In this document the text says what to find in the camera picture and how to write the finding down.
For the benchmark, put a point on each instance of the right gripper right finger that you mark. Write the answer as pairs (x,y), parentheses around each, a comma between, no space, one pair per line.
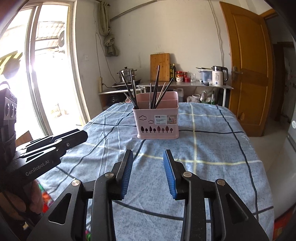
(230,219)

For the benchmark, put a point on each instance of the low metal shelf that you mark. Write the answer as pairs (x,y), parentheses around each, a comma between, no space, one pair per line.
(115,96)

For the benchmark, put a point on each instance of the steel kitchen table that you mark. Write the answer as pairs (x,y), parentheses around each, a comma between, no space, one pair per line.
(188,87)

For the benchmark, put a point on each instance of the white electric kettle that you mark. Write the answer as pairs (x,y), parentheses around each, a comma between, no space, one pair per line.
(219,75)

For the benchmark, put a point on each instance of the white plastic jerrycan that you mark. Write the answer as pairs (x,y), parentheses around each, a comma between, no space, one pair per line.
(180,93)

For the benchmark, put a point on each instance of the pink utensil basket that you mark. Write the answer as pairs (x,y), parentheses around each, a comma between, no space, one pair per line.
(160,123)

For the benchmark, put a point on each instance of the bamboo cutting board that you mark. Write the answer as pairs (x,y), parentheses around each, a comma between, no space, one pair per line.
(162,60)

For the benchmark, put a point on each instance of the induction cooker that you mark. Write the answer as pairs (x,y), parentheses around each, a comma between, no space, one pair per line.
(122,84)

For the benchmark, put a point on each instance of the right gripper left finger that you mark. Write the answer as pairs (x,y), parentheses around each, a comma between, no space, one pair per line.
(66,218)

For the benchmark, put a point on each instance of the hanging grey cloth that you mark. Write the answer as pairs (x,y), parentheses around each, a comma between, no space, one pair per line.
(110,48)

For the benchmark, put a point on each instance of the white refrigerator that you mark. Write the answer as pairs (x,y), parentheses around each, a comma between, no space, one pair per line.
(281,174)

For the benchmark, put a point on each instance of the clear water filter jug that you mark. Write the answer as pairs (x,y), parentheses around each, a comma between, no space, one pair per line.
(206,75)

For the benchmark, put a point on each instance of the blue plaid tablecloth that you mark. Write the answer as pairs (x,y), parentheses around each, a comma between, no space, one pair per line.
(211,144)

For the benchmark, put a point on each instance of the glass cup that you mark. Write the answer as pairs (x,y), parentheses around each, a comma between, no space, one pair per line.
(192,77)

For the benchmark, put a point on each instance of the black chopstick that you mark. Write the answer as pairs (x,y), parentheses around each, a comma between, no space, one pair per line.
(128,89)
(131,78)
(131,100)
(155,88)
(164,92)

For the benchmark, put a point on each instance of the red lidded jar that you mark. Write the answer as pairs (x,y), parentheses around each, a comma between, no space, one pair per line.
(179,76)

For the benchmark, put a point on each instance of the dark oil bottle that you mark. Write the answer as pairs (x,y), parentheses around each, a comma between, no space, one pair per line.
(173,70)

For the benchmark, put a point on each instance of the steel steamer pot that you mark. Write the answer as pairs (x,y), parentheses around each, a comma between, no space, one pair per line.
(127,74)

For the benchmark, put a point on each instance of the brown wooden door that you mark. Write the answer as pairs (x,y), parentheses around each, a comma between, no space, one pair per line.
(251,68)

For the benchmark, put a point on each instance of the silver metal chopstick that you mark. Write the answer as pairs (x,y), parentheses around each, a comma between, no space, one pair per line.
(150,95)

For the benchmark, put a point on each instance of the person's left hand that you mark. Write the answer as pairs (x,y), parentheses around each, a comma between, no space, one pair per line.
(37,202)

